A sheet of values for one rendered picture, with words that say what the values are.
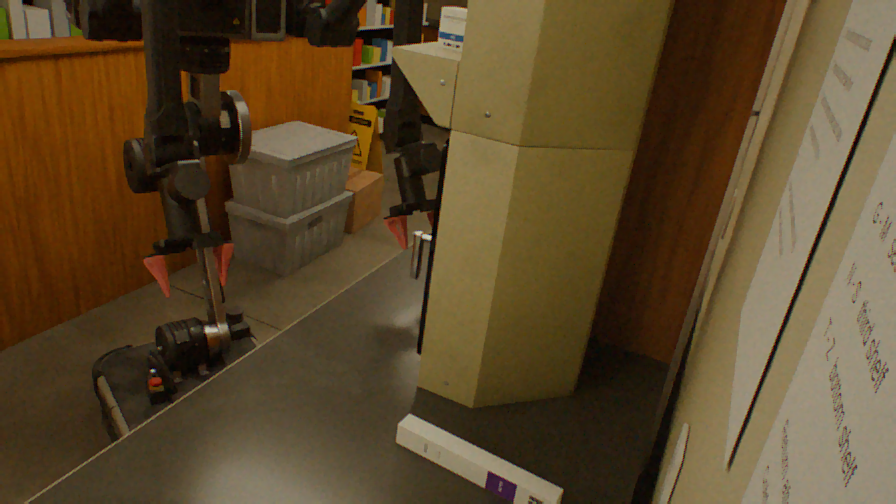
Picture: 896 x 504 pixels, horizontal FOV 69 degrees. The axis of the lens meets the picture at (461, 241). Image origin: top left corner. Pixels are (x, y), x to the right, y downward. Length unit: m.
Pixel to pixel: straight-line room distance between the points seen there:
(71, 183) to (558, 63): 2.40
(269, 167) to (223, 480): 2.41
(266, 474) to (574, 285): 0.56
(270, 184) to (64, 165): 0.89
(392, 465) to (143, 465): 0.35
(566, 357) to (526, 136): 0.43
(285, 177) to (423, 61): 2.31
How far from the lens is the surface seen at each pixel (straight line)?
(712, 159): 1.28
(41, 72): 2.88
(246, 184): 3.44
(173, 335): 2.31
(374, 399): 1.15
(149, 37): 1.22
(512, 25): 0.93
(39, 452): 2.60
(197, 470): 1.04
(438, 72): 0.98
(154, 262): 1.21
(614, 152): 1.03
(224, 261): 1.25
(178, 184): 1.17
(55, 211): 3.04
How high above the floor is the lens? 1.65
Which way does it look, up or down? 24 degrees down
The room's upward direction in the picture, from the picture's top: 9 degrees clockwise
